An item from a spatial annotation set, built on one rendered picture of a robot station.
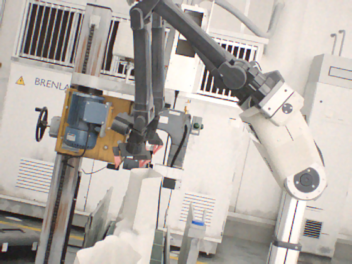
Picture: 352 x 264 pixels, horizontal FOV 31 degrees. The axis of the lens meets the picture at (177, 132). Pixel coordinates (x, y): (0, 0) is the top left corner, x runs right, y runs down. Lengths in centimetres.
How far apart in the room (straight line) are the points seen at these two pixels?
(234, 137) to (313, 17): 207
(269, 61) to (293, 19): 46
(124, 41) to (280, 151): 96
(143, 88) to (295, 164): 62
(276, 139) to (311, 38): 505
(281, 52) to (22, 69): 243
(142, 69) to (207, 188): 371
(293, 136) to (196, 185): 361
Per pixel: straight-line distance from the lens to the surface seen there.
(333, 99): 665
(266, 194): 721
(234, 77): 207
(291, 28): 619
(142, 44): 216
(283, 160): 229
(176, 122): 302
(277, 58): 614
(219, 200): 584
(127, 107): 303
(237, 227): 719
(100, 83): 284
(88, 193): 585
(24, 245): 473
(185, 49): 565
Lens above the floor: 139
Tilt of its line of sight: 3 degrees down
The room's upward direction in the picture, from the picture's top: 12 degrees clockwise
